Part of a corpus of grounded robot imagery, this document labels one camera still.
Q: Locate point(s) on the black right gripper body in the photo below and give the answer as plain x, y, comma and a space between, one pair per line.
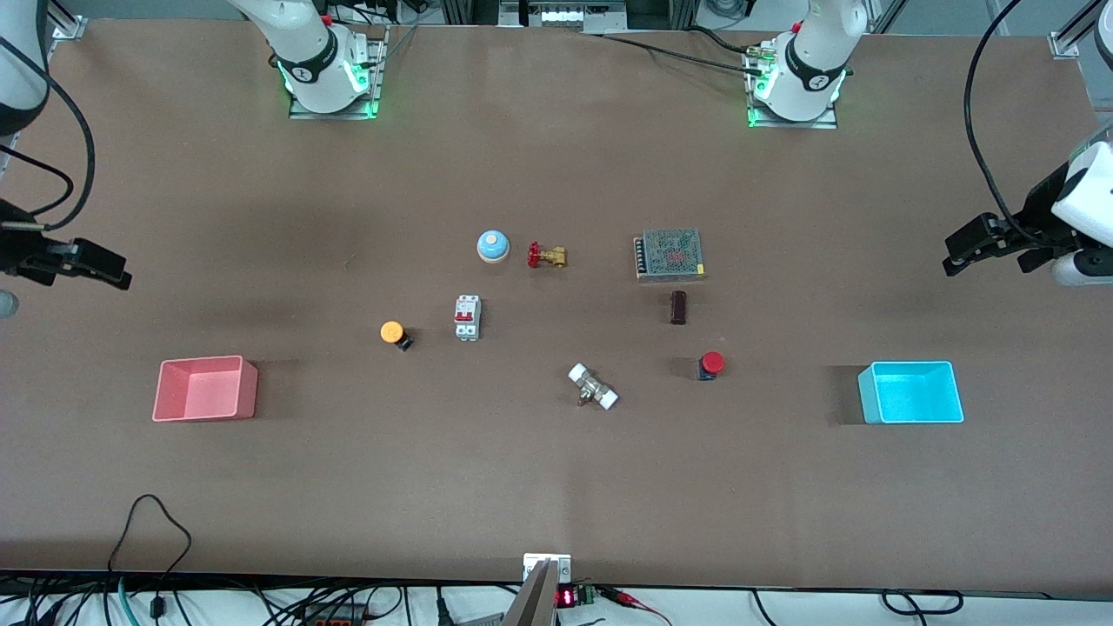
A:
19, 249

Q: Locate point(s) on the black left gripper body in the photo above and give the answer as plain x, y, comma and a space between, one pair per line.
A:
1036, 211

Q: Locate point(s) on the yellow push button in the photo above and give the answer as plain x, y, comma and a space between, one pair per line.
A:
392, 331

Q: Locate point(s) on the red push button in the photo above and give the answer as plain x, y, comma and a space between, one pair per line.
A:
713, 362

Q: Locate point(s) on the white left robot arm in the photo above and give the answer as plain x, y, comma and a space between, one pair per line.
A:
809, 78

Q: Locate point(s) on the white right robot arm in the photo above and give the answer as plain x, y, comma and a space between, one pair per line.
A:
317, 61

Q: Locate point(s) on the pink plastic bin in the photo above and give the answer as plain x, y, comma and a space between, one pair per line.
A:
204, 391

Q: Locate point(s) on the cyan plastic bin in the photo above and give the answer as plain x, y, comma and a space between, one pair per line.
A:
909, 396

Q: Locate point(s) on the dark brown rectangular block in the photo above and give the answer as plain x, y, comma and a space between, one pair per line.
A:
678, 307

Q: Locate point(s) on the metal mesh power supply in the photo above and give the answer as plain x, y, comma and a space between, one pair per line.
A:
669, 254

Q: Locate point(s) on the white circuit breaker red switches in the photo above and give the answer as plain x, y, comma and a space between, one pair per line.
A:
467, 318

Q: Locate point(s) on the blue dome call bell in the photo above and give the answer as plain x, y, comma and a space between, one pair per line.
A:
493, 246

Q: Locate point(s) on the metal fitting white end caps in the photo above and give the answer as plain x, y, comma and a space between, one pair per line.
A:
593, 387

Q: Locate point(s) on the red LED display module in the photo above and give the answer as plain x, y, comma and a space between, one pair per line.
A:
574, 596

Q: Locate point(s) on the aluminium corner bracket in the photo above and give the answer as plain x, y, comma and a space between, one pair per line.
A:
69, 28
1064, 45

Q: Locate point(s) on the grey camera mount bar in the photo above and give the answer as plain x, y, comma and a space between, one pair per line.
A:
535, 600

